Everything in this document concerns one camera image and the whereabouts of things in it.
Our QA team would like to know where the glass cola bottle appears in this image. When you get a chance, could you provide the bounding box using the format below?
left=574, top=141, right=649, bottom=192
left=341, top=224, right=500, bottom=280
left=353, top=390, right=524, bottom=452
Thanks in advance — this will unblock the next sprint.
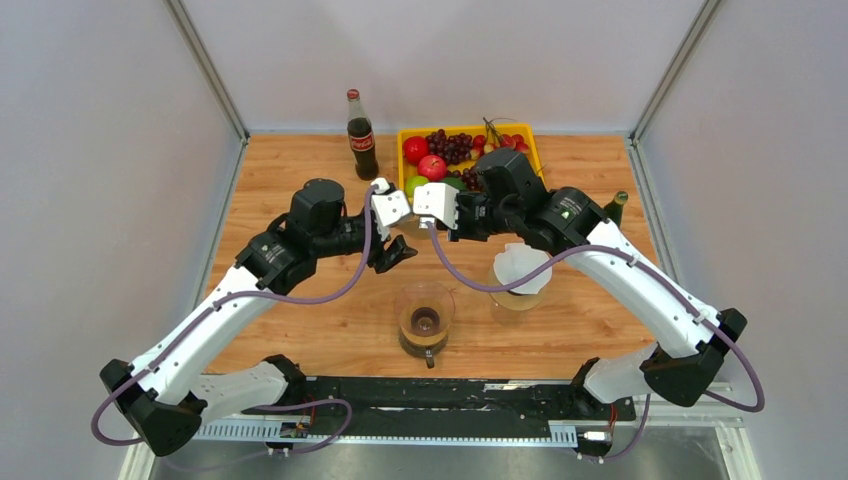
left=346, top=89, right=379, bottom=180

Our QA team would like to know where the clear glass dripper cone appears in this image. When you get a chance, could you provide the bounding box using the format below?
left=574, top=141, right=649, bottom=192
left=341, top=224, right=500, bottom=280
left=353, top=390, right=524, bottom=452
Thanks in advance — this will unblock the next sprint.
left=395, top=281, right=455, bottom=344

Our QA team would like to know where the light green apple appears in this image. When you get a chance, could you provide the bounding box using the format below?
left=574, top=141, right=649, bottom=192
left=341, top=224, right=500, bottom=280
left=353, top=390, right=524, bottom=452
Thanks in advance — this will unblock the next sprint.
left=404, top=175, right=430, bottom=197

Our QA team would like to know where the dark grape bunch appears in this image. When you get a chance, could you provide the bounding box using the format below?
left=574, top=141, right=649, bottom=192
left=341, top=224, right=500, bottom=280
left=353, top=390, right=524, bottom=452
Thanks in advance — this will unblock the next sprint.
left=456, top=167, right=482, bottom=192

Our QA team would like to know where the red cherries bunch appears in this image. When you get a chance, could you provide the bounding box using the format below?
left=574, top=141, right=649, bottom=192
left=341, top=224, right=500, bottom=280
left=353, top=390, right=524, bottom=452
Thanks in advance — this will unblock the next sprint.
left=469, top=117, right=535, bottom=161

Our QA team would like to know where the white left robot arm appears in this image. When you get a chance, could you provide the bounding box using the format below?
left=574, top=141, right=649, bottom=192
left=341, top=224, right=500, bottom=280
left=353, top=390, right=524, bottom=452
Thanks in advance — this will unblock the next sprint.
left=99, top=178, right=415, bottom=457

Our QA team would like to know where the glass pitcher with handle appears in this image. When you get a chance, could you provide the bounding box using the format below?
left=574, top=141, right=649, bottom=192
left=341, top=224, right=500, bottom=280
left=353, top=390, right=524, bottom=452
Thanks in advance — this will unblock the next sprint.
left=398, top=330, right=449, bottom=369

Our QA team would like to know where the yellow plastic fruit tray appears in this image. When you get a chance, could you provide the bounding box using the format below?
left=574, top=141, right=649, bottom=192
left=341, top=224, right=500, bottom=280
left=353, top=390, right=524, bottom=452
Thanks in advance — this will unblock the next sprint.
left=397, top=123, right=544, bottom=191

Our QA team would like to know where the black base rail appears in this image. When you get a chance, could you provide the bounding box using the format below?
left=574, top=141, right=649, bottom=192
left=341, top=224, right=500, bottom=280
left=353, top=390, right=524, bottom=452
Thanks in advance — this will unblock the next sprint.
left=273, top=376, right=636, bottom=455

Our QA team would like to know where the green champagne bottle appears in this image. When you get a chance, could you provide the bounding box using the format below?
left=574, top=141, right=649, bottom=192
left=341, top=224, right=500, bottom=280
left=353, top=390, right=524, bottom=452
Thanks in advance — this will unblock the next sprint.
left=603, top=191, right=629, bottom=227

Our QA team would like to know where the white paper coffee filter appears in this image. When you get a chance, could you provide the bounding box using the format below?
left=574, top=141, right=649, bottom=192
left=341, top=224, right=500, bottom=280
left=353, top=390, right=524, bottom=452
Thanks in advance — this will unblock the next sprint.
left=493, top=243, right=553, bottom=296

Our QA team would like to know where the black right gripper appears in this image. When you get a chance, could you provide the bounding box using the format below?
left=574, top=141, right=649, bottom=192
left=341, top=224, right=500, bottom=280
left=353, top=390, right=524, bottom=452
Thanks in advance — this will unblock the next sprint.
left=435, top=188, right=519, bottom=242

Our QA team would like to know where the dark green lime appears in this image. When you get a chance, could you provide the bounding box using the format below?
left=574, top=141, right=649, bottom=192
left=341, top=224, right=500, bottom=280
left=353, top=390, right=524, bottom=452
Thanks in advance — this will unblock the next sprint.
left=441, top=176, right=468, bottom=192

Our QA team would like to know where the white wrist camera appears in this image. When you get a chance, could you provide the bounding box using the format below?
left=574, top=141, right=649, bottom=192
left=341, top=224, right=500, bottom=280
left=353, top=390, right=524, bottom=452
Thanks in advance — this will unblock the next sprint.
left=412, top=182, right=460, bottom=230
left=367, top=177, right=413, bottom=241

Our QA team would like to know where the wooden dripper holder ring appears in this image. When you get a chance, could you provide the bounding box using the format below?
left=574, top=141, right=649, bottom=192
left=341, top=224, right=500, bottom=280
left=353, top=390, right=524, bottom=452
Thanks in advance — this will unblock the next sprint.
left=486, top=268, right=550, bottom=313

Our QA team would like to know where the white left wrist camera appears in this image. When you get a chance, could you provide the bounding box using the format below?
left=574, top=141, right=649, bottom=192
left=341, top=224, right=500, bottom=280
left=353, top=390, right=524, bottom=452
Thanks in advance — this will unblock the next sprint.
left=367, top=177, right=413, bottom=241

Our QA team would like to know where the pink red apple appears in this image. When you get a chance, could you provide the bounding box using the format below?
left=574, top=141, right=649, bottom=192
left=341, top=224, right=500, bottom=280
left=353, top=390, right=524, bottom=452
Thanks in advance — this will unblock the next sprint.
left=417, top=154, right=448, bottom=182

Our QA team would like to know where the purple grape bunch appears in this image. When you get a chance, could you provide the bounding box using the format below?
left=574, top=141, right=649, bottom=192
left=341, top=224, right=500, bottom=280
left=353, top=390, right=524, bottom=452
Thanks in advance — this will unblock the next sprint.
left=424, top=129, right=487, bottom=165

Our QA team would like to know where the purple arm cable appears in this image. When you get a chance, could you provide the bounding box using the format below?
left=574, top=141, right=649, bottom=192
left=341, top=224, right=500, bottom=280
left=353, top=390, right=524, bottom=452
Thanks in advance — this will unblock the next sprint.
left=423, top=221, right=767, bottom=464
left=89, top=184, right=382, bottom=458

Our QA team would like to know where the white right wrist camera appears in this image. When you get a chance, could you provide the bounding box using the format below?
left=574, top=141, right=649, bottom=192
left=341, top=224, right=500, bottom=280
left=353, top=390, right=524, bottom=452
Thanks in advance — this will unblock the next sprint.
left=412, top=182, right=460, bottom=230

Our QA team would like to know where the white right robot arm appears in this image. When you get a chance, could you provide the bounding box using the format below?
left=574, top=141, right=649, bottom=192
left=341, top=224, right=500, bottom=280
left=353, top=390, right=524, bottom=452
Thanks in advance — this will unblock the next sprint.
left=448, top=148, right=748, bottom=418

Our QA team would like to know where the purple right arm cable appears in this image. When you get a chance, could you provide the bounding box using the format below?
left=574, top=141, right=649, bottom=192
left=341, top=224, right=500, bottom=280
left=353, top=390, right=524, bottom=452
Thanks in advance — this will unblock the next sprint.
left=423, top=221, right=767, bottom=464

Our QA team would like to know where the clear glass server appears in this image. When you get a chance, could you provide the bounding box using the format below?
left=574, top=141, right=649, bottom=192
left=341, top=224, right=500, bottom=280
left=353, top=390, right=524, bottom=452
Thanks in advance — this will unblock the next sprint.
left=490, top=304, right=528, bottom=327

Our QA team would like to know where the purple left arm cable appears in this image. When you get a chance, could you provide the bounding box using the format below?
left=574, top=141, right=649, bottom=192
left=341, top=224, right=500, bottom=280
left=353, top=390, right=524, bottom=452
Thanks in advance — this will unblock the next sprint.
left=89, top=184, right=382, bottom=458

